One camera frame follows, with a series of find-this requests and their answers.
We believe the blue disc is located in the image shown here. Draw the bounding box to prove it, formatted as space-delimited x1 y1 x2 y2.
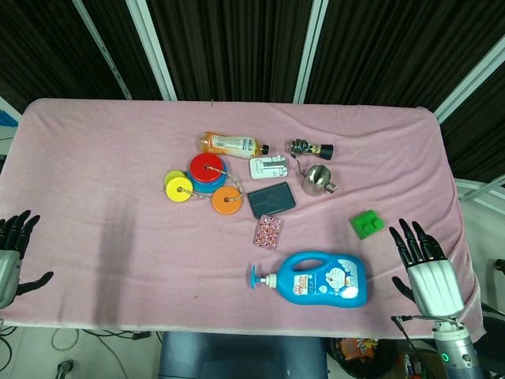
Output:
187 170 228 193

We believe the braided string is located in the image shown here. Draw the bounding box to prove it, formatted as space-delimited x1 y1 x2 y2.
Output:
177 165 245 203

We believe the white power adapter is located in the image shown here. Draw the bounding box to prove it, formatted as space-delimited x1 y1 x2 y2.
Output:
249 155 290 181

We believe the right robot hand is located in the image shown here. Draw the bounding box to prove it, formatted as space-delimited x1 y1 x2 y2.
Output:
388 218 465 318

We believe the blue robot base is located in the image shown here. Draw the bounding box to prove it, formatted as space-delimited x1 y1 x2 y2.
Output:
158 330 329 379

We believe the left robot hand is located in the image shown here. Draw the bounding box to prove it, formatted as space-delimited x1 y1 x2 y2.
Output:
0 209 54 310

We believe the green toy block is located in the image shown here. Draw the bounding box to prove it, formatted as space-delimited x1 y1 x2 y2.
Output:
350 210 386 240

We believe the orange disc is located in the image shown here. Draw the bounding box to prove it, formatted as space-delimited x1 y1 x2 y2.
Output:
210 186 244 216

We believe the orange drink bottle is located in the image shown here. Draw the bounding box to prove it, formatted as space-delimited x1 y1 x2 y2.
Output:
198 131 271 159

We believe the stainless steel cup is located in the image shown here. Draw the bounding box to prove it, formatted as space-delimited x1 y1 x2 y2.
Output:
301 163 340 197

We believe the small yellow disc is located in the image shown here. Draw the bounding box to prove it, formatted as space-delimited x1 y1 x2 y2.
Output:
163 169 186 187

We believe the teal disc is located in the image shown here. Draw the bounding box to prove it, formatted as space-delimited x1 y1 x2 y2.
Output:
190 185 222 197

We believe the pink tablecloth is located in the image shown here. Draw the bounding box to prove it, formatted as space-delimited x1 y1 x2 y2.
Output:
0 97 487 340

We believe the dark grey rectangular case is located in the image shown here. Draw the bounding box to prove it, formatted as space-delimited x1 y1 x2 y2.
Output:
246 181 297 220

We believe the blue detergent pump bottle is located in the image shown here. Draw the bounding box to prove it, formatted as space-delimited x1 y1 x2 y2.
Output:
247 251 370 308

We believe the pink patterned packet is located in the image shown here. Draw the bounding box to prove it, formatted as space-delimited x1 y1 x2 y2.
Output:
252 214 286 251

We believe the red disc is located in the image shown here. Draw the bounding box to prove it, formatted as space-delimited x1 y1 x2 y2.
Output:
189 152 224 183

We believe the large yellow disc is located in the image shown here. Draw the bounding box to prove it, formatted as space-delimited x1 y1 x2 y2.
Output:
165 176 194 204

